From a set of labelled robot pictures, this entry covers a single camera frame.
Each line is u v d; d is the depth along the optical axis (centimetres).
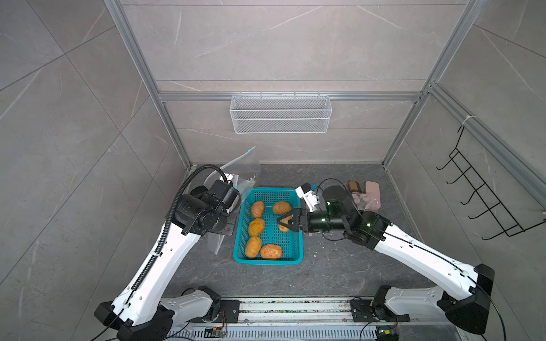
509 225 59
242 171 90
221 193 48
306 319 73
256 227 90
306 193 61
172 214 40
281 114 100
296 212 57
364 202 93
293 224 56
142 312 36
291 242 89
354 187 107
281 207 96
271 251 83
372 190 107
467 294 39
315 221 57
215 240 67
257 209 96
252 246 84
